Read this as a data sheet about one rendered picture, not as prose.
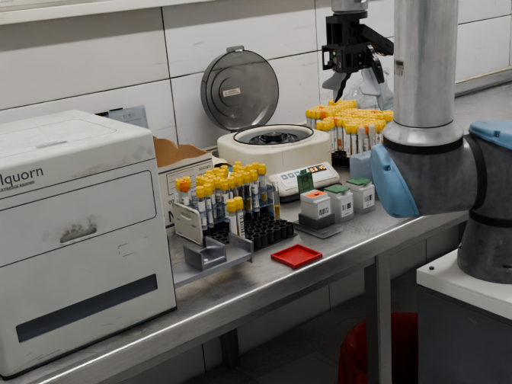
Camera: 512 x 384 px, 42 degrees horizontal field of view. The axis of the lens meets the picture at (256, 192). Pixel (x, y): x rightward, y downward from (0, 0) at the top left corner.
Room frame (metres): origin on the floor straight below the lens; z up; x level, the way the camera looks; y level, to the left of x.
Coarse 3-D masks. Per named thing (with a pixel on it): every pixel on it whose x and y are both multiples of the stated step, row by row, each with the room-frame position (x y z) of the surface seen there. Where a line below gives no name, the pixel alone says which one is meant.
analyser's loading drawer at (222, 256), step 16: (208, 240) 1.07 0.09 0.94; (240, 240) 1.08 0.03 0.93; (192, 256) 1.02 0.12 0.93; (208, 256) 1.06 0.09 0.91; (224, 256) 1.03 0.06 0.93; (240, 256) 1.05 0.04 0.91; (176, 272) 1.00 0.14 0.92; (192, 272) 1.00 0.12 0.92; (208, 272) 1.00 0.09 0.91; (176, 288) 0.97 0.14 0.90
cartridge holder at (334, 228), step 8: (304, 216) 1.23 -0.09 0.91; (328, 216) 1.22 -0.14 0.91; (296, 224) 1.24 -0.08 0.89; (304, 224) 1.23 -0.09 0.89; (312, 224) 1.21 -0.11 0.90; (320, 224) 1.20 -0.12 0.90; (328, 224) 1.22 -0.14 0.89; (336, 224) 1.22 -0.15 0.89; (312, 232) 1.20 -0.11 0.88; (320, 232) 1.19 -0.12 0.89; (328, 232) 1.19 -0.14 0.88; (336, 232) 1.20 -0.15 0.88
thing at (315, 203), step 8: (312, 192) 1.25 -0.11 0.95; (320, 192) 1.24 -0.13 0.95; (304, 200) 1.23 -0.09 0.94; (312, 200) 1.21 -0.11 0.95; (320, 200) 1.21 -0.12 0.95; (328, 200) 1.22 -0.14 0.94; (304, 208) 1.23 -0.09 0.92; (312, 208) 1.21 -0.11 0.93; (320, 208) 1.21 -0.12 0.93; (328, 208) 1.22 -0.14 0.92; (312, 216) 1.21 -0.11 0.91; (320, 216) 1.21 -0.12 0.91
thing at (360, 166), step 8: (368, 152) 1.42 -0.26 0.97; (352, 160) 1.40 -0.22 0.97; (360, 160) 1.37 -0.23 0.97; (368, 160) 1.38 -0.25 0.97; (352, 168) 1.40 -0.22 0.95; (360, 168) 1.37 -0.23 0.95; (368, 168) 1.38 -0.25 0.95; (352, 176) 1.40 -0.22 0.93; (360, 176) 1.37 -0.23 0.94; (368, 176) 1.38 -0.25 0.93; (376, 192) 1.39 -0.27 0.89
